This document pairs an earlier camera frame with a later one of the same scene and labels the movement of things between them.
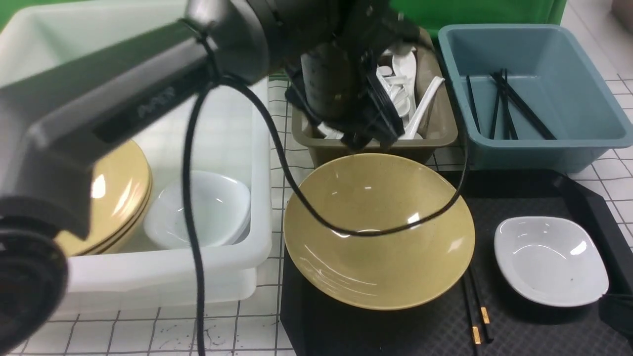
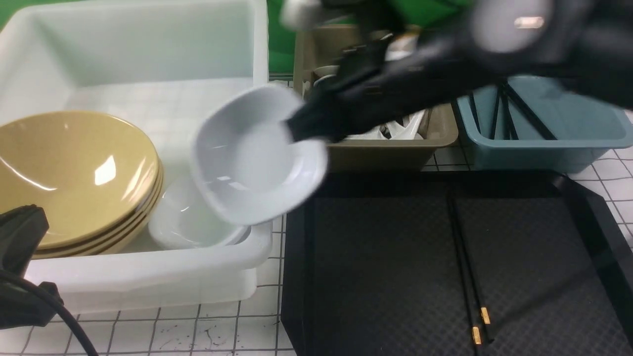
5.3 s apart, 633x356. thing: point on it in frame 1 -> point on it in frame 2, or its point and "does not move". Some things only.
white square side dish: x=554 y=261 -> x=247 y=164
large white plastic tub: x=236 y=139 does not move
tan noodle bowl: x=394 y=270 -> x=97 y=178
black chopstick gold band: x=472 y=311 does not move
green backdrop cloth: x=427 y=15 does not move
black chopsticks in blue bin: x=507 y=92 does not move
